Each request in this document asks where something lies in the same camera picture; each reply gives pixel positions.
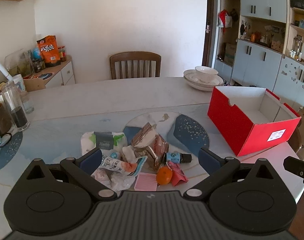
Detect chicken sausage snack packet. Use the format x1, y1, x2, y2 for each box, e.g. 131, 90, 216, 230
96, 155, 147, 177

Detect white green tissue pack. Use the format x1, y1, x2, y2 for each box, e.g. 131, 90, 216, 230
80, 132, 128, 155

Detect red paper wrapper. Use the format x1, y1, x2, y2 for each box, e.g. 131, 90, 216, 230
167, 161, 188, 186

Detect small dark blue-label bottle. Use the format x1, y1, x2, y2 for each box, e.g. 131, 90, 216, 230
165, 152, 192, 164

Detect white tissue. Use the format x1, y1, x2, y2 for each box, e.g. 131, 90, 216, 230
121, 145, 136, 163

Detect orange tangerine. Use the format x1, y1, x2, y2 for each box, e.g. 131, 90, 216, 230
156, 166, 173, 185

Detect silver foil snack bag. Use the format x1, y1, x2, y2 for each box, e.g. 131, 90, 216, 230
131, 122, 169, 172

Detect purple print snack bag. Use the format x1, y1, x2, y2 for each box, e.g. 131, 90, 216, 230
94, 168, 111, 188

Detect red cardboard box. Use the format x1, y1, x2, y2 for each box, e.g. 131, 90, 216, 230
207, 86, 301, 157

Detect stacked white plates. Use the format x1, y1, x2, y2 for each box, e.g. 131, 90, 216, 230
183, 69, 224, 92

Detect dark brown mug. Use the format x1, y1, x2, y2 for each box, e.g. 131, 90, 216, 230
0, 103, 12, 137

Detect white side cabinet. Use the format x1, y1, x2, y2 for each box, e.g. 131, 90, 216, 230
24, 55, 75, 92

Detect white ceramic bowl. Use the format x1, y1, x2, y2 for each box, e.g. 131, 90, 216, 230
195, 66, 218, 83

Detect clear glass jar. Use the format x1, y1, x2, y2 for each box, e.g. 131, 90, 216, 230
1, 81, 30, 132

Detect wooden dining chair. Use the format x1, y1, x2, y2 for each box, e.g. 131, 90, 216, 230
110, 51, 161, 80

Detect orange snack bag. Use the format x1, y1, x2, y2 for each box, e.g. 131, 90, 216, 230
37, 35, 61, 67

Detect wall cabinet shelving unit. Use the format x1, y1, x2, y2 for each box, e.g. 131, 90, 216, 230
214, 0, 304, 109

